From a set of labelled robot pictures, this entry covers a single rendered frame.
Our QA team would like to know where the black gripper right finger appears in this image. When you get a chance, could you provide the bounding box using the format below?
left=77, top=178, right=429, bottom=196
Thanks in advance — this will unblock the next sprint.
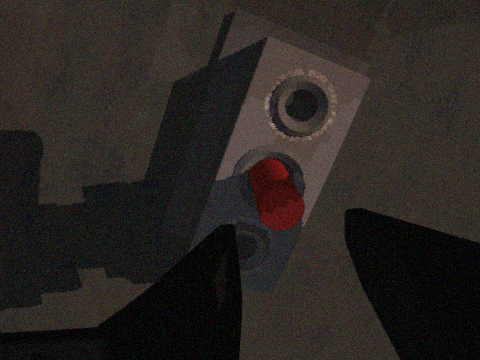
left=344, top=208, right=480, bottom=360

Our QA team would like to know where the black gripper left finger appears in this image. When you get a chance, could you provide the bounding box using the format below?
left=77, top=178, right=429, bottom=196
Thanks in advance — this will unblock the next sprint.
left=0, top=224, right=243, bottom=360

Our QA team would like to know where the red peg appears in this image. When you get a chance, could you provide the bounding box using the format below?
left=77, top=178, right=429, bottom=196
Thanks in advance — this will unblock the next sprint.
left=249, top=157, right=305, bottom=229

